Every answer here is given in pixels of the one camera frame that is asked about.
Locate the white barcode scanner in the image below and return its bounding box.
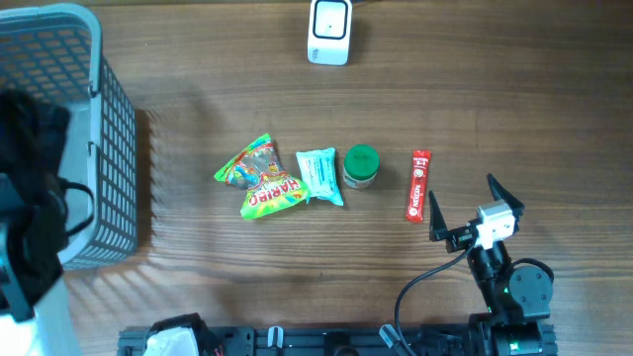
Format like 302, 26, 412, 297
307, 0, 353, 66

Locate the mint toilet wipes pack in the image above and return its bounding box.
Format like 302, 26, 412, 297
296, 147, 344, 207

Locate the colourful candy bag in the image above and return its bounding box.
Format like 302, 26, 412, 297
214, 133, 311, 221

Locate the black camera cable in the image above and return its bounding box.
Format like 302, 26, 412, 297
394, 236, 479, 356

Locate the red Nescafe stick sachet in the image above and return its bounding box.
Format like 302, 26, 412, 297
406, 150, 431, 223

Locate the black aluminium mounting rail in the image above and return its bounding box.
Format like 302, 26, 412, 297
117, 323, 559, 356

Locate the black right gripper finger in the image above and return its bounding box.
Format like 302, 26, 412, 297
428, 191, 448, 241
487, 173, 524, 216

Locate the grey plastic mesh basket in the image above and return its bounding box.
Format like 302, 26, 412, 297
1, 3, 137, 270

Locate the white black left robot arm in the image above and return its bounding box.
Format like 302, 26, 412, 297
1, 90, 139, 355

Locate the green lid jar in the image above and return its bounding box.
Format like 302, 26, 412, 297
343, 144, 380, 189

